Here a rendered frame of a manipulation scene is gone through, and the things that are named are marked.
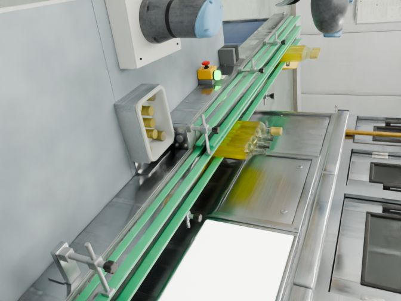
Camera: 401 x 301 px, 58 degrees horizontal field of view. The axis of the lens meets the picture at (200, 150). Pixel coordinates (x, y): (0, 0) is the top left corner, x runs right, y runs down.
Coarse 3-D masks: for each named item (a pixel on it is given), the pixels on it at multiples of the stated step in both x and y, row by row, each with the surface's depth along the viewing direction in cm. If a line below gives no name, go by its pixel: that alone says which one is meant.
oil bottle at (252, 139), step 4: (228, 136) 149; (232, 136) 148; (236, 136) 148; (240, 136) 147; (244, 136) 147; (248, 136) 146; (252, 136) 146; (236, 140) 145; (240, 140) 144; (244, 140) 144; (248, 140) 143; (252, 140) 143; (256, 140) 144; (252, 144) 143; (256, 144) 144
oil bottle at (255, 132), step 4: (232, 128) 154; (236, 128) 153; (240, 128) 152; (244, 128) 152; (248, 128) 151; (252, 128) 151; (256, 128) 150; (232, 132) 151; (236, 132) 150; (240, 132) 150; (244, 132) 149; (248, 132) 149; (252, 132) 148; (256, 132) 148; (260, 132) 149; (256, 136) 147; (260, 136) 148; (260, 140) 149
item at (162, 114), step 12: (144, 96) 115; (156, 96) 126; (156, 108) 129; (168, 108) 128; (156, 120) 132; (168, 120) 130; (144, 132) 116; (168, 132) 133; (156, 144) 131; (168, 144) 130; (156, 156) 124
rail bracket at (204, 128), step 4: (204, 116) 128; (204, 120) 128; (188, 124) 133; (192, 124) 132; (204, 124) 129; (188, 128) 132; (192, 128) 132; (196, 128) 131; (200, 128) 129; (204, 128) 129; (208, 128) 129; (212, 128) 128; (216, 128) 127; (188, 132) 133; (200, 132) 130; (204, 132) 130; (212, 132) 129; (216, 132) 127; (208, 144) 133; (208, 148) 134; (208, 152) 135; (212, 152) 136
